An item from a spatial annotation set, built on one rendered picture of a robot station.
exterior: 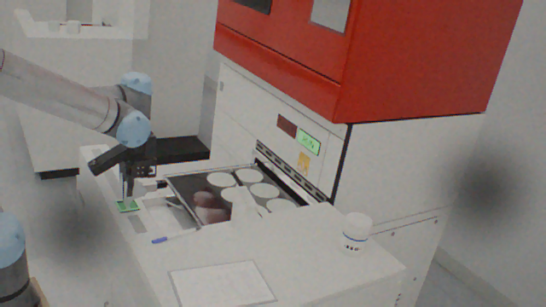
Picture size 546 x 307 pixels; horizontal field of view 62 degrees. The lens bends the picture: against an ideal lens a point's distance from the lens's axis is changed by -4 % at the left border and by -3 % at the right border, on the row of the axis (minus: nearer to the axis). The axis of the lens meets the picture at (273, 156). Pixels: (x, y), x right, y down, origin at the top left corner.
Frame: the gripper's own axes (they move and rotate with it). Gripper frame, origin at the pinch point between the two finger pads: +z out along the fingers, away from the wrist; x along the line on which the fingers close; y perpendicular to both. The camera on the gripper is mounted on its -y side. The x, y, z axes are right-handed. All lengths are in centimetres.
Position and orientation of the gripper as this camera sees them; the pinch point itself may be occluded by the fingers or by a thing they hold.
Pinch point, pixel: (124, 202)
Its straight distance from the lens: 131.8
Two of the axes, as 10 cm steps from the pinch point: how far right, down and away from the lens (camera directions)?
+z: -1.6, 8.9, 4.2
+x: -5.2, -4.3, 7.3
